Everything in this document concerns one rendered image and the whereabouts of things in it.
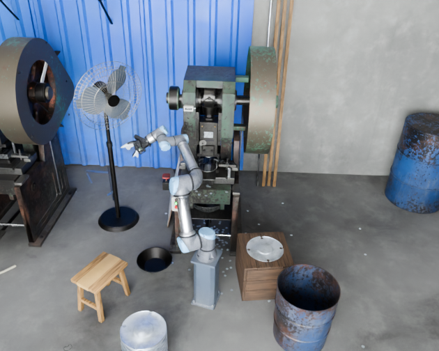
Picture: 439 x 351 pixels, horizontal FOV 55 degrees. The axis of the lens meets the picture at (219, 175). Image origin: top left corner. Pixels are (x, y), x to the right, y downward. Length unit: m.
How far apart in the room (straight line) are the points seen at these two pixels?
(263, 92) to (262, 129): 0.26
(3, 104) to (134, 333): 1.80
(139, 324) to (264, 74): 1.84
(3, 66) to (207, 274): 2.04
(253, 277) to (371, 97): 2.45
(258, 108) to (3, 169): 2.21
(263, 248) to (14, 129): 2.05
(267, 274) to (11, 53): 2.42
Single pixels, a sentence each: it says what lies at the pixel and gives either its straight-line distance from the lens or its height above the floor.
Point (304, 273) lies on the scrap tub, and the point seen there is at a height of 0.40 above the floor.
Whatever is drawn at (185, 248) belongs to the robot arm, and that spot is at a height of 0.63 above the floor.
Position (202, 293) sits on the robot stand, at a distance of 3.27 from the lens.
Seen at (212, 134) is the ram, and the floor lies 1.07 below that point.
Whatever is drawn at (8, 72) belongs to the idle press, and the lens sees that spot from 3.30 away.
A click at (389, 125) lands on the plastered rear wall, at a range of 4.99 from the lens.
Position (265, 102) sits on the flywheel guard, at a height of 1.47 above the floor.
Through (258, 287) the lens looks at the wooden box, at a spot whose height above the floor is 0.15.
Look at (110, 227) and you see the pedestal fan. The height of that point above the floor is 0.03.
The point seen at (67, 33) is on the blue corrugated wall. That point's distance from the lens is 4.60.
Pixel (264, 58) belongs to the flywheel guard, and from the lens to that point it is 3.07.
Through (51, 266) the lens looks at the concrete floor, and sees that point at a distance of 3.88.
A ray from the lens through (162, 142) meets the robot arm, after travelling 3.03.
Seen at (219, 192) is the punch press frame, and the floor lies 0.62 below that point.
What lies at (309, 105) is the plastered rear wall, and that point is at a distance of 4.66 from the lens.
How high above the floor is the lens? 2.56
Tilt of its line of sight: 32 degrees down
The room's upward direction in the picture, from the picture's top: 2 degrees clockwise
